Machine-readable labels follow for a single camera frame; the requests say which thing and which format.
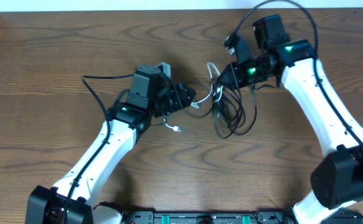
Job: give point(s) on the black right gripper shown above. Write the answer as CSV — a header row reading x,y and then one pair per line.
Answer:
x,y
233,69

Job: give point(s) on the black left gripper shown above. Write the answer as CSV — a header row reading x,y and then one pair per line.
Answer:
x,y
182,99

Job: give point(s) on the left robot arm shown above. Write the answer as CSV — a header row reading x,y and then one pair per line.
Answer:
x,y
72,198

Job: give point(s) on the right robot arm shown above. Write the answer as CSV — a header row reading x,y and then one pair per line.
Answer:
x,y
337,182

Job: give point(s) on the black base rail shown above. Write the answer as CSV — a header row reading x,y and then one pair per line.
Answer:
x,y
206,217

